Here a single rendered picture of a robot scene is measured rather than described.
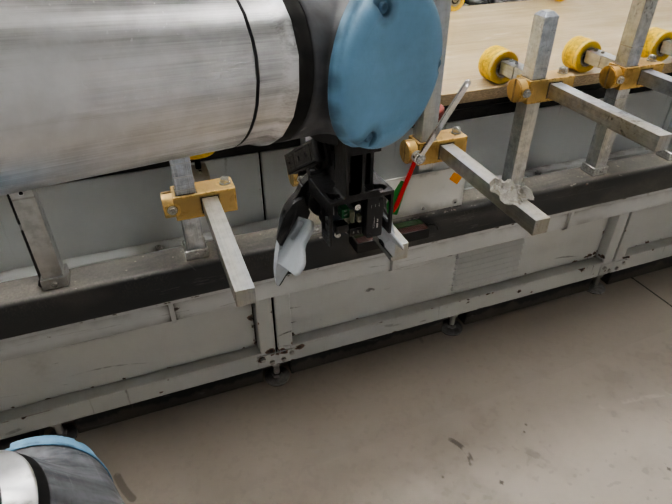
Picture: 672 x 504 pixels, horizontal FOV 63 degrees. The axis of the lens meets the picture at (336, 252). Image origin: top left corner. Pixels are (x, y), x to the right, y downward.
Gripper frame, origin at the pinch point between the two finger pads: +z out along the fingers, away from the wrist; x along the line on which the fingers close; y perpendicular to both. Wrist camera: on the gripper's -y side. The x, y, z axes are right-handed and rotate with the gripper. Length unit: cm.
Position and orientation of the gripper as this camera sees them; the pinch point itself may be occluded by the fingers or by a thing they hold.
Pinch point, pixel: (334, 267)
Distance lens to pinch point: 67.3
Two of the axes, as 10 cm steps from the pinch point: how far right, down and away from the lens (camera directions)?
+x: 9.2, -2.2, 3.2
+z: 0.0, 8.1, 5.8
